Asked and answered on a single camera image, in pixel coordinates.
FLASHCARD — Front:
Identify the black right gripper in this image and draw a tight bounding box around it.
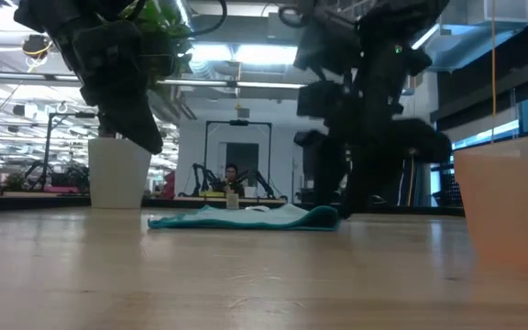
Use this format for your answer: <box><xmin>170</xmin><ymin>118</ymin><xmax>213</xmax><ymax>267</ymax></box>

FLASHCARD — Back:
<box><xmin>313</xmin><ymin>58</ymin><xmax>454</xmax><ymax>221</ymax></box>

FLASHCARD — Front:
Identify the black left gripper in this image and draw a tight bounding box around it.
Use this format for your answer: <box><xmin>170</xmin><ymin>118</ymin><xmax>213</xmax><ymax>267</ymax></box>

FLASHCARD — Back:
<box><xmin>70</xmin><ymin>19</ymin><xmax>165</xmax><ymax>157</ymax></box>

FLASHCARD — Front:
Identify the teal microfiber towel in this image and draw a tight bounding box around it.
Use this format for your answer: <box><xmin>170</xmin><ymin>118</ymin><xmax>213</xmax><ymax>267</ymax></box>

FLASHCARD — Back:
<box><xmin>147</xmin><ymin>203</ymin><xmax>342</xmax><ymax>233</ymax></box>

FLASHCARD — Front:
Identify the translucent orange plastic basket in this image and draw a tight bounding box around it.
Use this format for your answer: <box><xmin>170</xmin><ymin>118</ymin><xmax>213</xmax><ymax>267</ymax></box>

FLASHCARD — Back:
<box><xmin>452</xmin><ymin>130</ymin><xmax>528</xmax><ymax>276</ymax></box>

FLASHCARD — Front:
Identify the white plant pot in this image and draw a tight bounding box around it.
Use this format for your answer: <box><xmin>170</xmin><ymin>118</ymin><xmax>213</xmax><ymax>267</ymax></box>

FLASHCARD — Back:
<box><xmin>86</xmin><ymin>136</ymin><xmax>154</xmax><ymax>211</ymax></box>

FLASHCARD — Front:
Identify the green leafy plant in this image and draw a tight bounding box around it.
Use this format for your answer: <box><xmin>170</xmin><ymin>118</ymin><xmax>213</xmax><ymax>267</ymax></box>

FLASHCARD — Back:
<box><xmin>119</xmin><ymin>0</ymin><xmax>197</xmax><ymax>93</ymax></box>

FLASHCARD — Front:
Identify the person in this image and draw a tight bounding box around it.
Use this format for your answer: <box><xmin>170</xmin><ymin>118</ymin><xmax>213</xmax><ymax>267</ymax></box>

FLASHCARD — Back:
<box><xmin>221</xmin><ymin>162</ymin><xmax>247</xmax><ymax>198</ymax></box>

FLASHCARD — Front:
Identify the round black ceiling fixture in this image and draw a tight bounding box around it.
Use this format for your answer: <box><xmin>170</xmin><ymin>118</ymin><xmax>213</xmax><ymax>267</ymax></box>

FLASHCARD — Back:
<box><xmin>19</xmin><ymin>33</ymin><xmax>55</xmax><ymax>60</ymax></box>

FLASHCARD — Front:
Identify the small background plant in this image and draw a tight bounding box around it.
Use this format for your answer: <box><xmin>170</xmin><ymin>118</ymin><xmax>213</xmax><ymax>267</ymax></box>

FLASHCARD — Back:
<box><xmin>5</xmin><ymin>170</ymin><xmax>28</xmax><ymax>193</ymax></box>

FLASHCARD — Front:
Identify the black background rig frame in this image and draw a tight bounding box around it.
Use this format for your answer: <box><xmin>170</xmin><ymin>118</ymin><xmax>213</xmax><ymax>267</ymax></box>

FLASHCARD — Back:
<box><xmin>203</xmin><ymin>118</ymin><xmax>274</xmax><ymax>198</ymax></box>
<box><xmin>45</xmin><ymin>111</ymin><xmax>105</xmax><ymax>184</ymax></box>

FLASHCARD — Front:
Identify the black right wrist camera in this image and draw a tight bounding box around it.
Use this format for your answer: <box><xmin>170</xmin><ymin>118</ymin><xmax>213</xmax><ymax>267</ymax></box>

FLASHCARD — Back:
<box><xmin>295</xmin><ymin>80</ymin><xmax>335</xmax><ymax>119</ymax></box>

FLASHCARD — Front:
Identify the black aluminium table frame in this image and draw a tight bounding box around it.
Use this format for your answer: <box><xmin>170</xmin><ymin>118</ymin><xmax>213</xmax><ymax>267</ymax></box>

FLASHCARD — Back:
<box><xmin>0</xmin><ymin>192</ymin><xmax>467</xmax><ymax>217</ymax></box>

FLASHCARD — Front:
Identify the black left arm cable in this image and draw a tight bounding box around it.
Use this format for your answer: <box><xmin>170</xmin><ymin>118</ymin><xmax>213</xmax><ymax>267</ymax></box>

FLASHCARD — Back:
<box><xmin>176</xmin><ymin>0</ymin><xmax>229</xmax><ymax>39</ymax></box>

